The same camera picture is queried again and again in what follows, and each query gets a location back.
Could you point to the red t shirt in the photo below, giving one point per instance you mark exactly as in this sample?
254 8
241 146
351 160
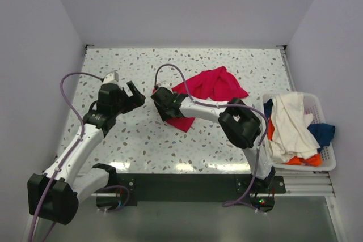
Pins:
217 85

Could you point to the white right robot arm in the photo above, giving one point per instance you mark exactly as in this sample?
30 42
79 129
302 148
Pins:
240 123

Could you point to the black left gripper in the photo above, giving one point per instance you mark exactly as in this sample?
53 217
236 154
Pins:
126 99

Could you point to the white cream t shirt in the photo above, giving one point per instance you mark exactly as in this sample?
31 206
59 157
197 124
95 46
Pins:
291 138

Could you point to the white plastic laundry basket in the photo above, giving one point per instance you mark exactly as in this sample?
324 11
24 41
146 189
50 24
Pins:
312 106

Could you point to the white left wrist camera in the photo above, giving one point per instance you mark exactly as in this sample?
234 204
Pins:
112 77

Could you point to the aluminium frame rails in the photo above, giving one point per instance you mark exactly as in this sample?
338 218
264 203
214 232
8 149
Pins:
317 184

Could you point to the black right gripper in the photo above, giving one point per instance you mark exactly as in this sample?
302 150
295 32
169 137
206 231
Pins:
161 103

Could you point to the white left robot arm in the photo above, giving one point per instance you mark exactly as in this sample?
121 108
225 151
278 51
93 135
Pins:
57 193

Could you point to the navy blue t shirt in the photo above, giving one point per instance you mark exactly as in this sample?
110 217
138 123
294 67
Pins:
323 133

